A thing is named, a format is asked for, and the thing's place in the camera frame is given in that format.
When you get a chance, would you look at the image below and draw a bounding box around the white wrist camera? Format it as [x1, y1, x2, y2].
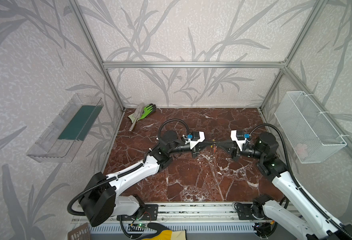
[230, 130, 250, 152]
[184, 131, 205, 150]

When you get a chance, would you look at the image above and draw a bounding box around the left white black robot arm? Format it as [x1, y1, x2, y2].
[67, 119, 214, 227]

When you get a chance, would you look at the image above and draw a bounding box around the pink object in basket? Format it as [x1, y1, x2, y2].
[294, 143, 308, 159]

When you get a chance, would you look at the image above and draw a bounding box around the green black work glove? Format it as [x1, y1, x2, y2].
[139, 104, 157, 121]

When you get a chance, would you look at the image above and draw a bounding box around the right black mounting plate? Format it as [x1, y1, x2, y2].
[234, 203, 254, 220]

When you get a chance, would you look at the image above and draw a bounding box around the yellow black glove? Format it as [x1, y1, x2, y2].
[140, 223, 187, 240]

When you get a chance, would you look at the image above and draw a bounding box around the brown perforated plastic piece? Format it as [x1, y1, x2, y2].
[67, 223, 91, 240]

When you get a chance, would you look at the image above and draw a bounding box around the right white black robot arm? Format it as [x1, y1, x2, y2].
[216, 124, 352, 240]

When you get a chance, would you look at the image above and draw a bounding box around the white wire mesh basket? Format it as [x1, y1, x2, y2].
[275, 91, 347, 164]

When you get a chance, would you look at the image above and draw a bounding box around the black mounting plate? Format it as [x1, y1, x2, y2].
[234, 203, 254, 220]
[117, 204, 159, 221]

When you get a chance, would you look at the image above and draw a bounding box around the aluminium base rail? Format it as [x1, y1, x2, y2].
[70, 201, 323, 235]

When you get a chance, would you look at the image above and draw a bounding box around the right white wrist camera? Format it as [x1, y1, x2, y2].
[230, 130, 250, 152]

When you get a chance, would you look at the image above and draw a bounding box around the clear plastic wall tray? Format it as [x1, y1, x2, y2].
[27, 94, 104, 163]

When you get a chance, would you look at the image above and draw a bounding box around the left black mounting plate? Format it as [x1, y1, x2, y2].
[117, 204, 159, 221]

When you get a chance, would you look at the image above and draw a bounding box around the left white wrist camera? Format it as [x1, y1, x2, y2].
[184, 131, 205, 150]

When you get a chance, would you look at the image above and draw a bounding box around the grey work glove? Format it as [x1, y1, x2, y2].
[129, 103, 145, 132]

